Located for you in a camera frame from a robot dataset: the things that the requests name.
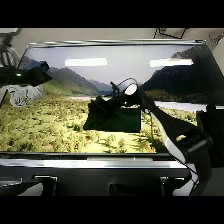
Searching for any dark green garment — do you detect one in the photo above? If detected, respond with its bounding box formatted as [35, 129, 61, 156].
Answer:
[82, 100, 143, 134]

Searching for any white printed garment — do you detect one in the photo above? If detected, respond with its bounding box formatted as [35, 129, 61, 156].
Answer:
[7, 84, 45, 108]

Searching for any black cable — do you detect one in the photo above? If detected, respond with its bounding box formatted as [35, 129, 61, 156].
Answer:
[111, 77, 139, 98]

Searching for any silver frame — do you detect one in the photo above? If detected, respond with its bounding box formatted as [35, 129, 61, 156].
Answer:
[0, 155, 192, 197]

